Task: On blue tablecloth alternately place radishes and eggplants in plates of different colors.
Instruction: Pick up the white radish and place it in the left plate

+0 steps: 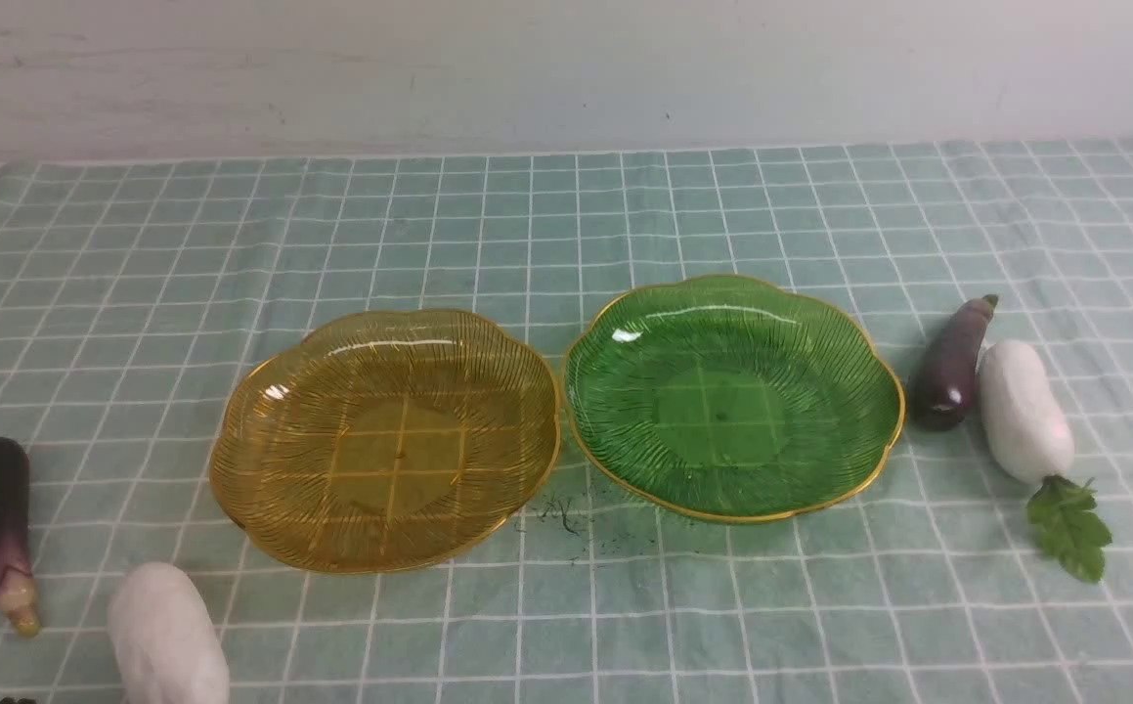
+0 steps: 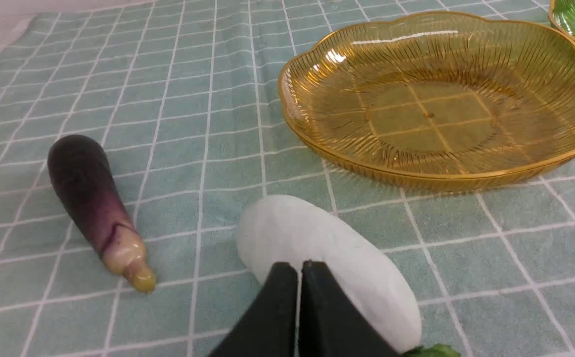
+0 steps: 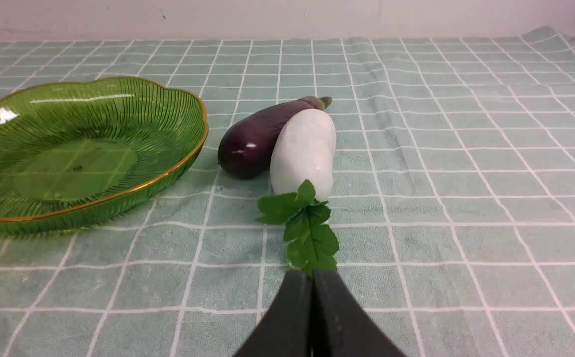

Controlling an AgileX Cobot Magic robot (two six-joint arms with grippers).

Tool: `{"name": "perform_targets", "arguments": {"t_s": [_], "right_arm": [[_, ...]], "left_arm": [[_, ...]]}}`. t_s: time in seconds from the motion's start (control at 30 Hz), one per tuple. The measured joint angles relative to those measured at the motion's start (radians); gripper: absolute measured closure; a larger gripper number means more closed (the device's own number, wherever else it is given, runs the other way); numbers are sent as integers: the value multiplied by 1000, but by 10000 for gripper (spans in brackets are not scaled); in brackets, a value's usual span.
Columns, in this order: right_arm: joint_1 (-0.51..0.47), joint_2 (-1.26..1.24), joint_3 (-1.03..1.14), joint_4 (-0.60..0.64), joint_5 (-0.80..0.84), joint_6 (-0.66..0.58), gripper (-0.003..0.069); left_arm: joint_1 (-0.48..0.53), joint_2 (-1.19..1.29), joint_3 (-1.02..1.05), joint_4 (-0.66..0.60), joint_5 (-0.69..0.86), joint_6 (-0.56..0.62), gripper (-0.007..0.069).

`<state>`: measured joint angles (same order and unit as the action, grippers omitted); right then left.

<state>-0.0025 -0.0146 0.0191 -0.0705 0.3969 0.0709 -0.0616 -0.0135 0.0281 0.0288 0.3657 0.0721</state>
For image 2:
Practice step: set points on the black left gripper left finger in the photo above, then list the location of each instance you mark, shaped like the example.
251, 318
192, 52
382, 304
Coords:
268, 327

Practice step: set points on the teal checkered tablecloth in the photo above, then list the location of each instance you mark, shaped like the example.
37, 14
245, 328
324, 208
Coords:
183, 97

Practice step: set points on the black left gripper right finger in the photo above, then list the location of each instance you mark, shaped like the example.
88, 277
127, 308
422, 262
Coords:
329, 324

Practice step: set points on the amber ribbed glass plate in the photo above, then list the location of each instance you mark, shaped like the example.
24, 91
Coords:
440, 100

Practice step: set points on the dark purple eggplant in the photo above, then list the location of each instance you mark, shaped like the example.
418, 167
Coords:
81, 176

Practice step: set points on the white radish with leaves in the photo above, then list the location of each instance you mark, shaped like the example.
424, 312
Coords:
283, 228

